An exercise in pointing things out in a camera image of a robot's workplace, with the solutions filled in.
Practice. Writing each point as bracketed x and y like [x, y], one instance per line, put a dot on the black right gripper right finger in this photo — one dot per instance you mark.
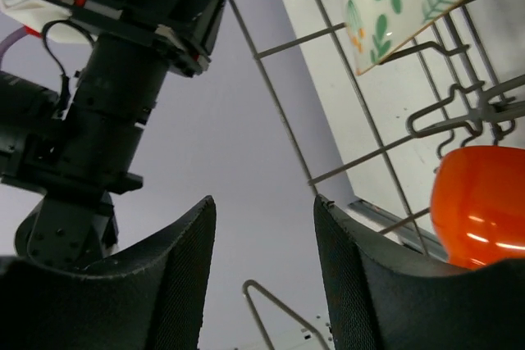
[381, 295]

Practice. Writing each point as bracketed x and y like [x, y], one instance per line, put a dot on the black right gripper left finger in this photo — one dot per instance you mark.
[148, 296]

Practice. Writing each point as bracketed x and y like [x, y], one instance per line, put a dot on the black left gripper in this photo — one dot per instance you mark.
[183, 32]

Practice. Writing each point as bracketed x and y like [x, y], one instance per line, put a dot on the grey wire dish rack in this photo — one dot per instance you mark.
[347, 131]

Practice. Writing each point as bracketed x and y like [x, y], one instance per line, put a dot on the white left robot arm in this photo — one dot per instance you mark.
[75, 145]

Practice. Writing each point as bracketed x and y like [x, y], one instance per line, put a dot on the orange bowl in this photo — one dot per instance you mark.
[477, 205]

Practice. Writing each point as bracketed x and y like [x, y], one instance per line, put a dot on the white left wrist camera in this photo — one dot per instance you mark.
[28, 1]

